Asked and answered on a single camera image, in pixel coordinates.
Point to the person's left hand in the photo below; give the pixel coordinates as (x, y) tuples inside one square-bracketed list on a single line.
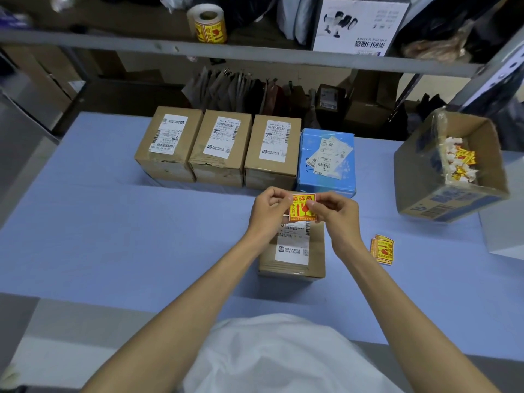
[(264, 212)]

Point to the person's right hand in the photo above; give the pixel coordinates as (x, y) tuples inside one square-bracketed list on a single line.
[(339, 225)]

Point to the person's left thumb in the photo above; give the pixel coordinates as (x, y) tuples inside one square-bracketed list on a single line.
[(283, 203)]

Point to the person's right thumb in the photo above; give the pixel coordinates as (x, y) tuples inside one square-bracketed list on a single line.
[(316, 209)]

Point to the yellow red warning sticker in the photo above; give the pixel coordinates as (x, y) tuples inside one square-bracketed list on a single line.
[(303, 207)]

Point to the person's left forearm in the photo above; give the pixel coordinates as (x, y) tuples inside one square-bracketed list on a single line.
[(176, 319)]

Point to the person's right forearm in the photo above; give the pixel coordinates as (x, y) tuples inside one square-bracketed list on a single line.
[(413, 327)]

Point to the blue box with white labels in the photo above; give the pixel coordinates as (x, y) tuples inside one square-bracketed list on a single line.
[(327, 163)]

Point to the labelled cardboard parcel box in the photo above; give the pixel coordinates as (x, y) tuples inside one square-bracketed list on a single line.
[(168, 145), (272, 153), (221, 149)]

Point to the small labelled cardboard box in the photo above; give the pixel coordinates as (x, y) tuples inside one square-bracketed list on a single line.
[(292, 257)]

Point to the small stack of yellow stickers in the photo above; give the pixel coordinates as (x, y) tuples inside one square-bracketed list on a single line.
[(382, 249)]

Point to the brown cardboard box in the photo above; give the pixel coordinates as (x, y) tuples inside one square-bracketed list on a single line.
[(368, 114)]

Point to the dark box with white label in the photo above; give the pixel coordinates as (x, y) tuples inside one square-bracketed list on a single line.
[(330, 98)]

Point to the open cardboard box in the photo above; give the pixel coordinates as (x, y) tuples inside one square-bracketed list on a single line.
[(425, 175)]

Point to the row of dark foil packets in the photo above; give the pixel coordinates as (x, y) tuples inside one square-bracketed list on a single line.
[(237, 92)]

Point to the person's white shirt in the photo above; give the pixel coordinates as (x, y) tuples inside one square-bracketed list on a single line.
[(286, 356)]

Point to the grey metal shelf rack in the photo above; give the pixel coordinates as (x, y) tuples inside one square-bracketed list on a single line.
[(262, 55)]

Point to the blue table cover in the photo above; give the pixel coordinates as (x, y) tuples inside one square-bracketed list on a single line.
[(123, 241)]

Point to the grey plastic bags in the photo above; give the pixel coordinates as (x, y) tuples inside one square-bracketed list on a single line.
[(295, 16)]

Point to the white printed product box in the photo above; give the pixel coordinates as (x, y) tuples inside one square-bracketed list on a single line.
[(358, 24)]

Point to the roll of yellow warning stickers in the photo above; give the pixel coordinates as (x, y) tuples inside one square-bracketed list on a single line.
[(207, 23)]

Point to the clear plastic bag with contents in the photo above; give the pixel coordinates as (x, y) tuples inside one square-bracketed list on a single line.
[(440, 44)]

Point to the stacked brown cardboard cartons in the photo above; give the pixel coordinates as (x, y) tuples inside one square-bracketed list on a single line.
[(39, 77)]

